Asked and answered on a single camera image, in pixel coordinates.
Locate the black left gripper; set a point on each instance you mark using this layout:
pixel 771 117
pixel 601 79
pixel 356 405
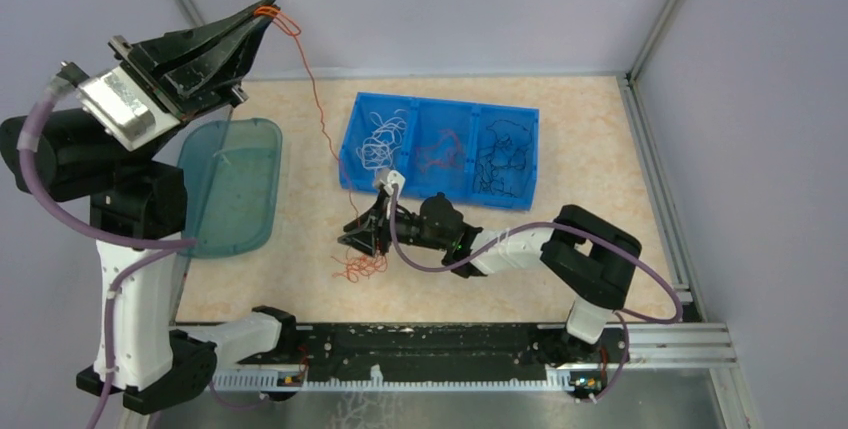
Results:
pixel 208 82

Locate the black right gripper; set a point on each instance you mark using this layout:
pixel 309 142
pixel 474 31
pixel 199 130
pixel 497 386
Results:
pixel 374 239

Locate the orange cable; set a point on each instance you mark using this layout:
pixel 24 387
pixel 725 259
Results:
pixel 292 30

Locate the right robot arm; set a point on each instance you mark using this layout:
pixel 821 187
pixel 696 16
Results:
pixel 593 257

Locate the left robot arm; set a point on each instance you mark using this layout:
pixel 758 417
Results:
pixel 86 152

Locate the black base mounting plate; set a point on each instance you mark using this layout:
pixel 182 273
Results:
pixel 488 352

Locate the teal plastic basin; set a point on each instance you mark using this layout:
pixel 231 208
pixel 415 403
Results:
pixel 231 175

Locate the blue plastic compartment bin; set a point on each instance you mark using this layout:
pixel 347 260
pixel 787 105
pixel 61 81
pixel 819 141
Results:
pixel 475 153

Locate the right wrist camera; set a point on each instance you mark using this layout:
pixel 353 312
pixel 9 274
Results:
pixel 389 184

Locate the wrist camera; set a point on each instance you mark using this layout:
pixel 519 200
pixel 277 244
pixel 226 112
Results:
pixel 389 184
pixel 127 113

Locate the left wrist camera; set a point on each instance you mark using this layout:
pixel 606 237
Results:
pixel 127 113

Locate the aluminium frame rail right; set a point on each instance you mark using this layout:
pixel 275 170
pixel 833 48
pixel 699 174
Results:
pixel 662 202

